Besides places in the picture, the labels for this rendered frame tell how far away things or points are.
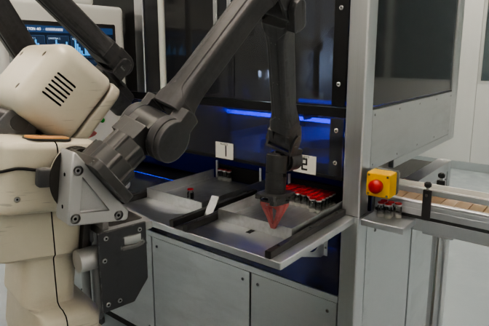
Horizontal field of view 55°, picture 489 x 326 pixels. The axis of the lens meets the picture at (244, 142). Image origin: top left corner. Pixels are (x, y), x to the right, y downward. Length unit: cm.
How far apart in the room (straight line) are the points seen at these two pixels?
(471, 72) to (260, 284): 466
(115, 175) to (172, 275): 139
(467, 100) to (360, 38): 470
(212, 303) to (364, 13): 125
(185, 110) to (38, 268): 40
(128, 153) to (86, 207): 11
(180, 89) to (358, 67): 70
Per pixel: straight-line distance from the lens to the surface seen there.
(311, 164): 150
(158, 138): 77
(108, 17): 195
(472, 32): 603
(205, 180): 183
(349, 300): 159
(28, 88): 86
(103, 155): 76
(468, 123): 607
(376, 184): 138
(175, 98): 81
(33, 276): 97
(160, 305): 225
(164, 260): 212
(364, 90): 139
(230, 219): 139
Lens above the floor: 137
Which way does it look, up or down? 11 degrees down
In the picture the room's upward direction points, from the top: straight up
